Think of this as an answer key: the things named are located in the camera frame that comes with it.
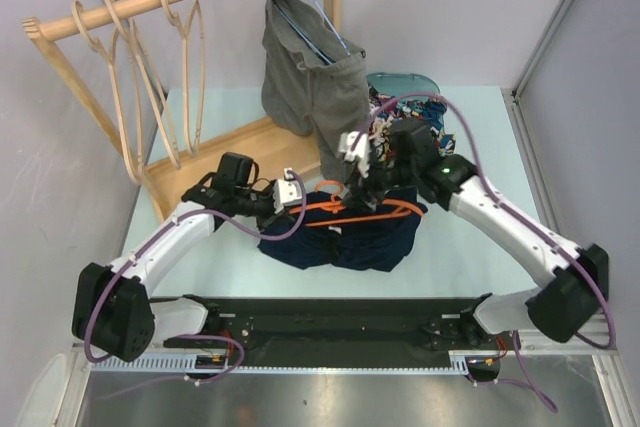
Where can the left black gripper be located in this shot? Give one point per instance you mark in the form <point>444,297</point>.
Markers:
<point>271,218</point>

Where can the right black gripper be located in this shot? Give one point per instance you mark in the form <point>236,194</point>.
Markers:
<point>360,195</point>

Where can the orange plastic hanger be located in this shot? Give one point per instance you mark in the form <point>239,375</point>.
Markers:
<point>337,210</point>

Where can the navy blue shorts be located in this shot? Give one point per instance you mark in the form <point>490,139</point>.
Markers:
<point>378,245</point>

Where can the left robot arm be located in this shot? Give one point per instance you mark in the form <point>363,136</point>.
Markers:
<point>114,313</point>

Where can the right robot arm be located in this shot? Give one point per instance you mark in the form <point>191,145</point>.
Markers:
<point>572,282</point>

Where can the grey shorts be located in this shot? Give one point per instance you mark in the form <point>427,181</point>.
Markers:
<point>304,96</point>

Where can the wooden hanger far left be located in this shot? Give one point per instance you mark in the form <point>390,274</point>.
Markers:
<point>133,162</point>

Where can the wooden hanger middle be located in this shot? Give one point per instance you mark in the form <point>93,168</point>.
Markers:
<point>152,83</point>

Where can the wooden clothes rack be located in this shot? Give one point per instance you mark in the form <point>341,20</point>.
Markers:
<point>257,148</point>

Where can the teal plastic basket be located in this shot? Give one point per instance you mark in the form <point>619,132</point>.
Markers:
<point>386,89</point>

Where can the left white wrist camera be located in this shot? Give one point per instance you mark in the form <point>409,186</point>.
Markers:
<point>287,191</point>

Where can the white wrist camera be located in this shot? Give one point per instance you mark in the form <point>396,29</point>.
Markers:
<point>287,191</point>
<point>355,150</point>

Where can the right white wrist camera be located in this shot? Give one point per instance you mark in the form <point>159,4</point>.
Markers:
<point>355,150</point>

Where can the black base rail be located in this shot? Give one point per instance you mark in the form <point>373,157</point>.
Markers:
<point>347,333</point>

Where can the white slotted cable duct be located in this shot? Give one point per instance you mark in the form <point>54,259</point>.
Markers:
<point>178,363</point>

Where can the blue wire hanger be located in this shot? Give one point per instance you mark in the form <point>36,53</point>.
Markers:
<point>312,25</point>

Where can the aluminium frame extrusion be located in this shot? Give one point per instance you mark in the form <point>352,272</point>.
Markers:
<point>579,139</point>

